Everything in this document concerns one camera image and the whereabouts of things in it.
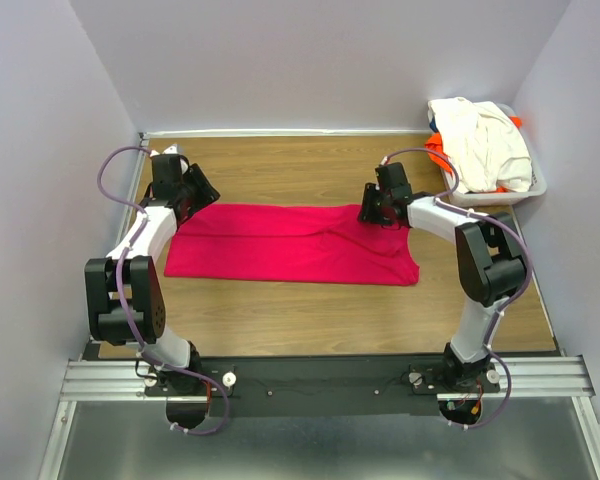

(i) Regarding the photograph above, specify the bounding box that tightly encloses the pink t shirt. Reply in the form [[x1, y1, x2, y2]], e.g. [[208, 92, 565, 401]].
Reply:
[[164, 204, 419, 286]]

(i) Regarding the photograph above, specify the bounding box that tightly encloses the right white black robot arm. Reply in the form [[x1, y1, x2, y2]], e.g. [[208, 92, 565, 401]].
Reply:
[[358, 163, 532, 392]]

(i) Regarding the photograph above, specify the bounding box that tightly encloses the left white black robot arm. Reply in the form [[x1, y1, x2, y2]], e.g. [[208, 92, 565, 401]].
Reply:
[[84, 145, 220, 395]]

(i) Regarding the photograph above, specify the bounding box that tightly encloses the orange t shirt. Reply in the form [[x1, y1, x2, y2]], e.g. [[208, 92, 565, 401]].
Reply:
[[424, 116, 522, 194]]

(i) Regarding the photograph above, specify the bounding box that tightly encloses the white t shirt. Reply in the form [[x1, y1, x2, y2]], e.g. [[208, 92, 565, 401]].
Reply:
[[428, 97, 532, 193]]

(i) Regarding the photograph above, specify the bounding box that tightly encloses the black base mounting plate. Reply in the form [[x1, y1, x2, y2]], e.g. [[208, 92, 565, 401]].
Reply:
[[138, 354, 501, 432]]

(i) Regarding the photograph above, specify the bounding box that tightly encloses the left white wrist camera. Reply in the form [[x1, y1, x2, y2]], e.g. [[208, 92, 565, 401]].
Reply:
[[163, 143, 189, 173]]

